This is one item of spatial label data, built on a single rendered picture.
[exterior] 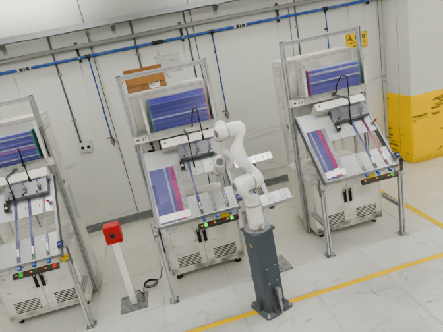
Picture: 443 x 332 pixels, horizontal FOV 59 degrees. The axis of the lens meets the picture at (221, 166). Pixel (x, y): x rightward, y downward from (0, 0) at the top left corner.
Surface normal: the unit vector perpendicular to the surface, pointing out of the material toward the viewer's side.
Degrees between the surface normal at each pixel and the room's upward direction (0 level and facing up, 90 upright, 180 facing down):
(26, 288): 90
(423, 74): 90
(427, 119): 90
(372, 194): 90
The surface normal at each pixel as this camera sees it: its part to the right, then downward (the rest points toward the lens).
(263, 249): 0.51, 0.18
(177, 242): 0.20, 0.27
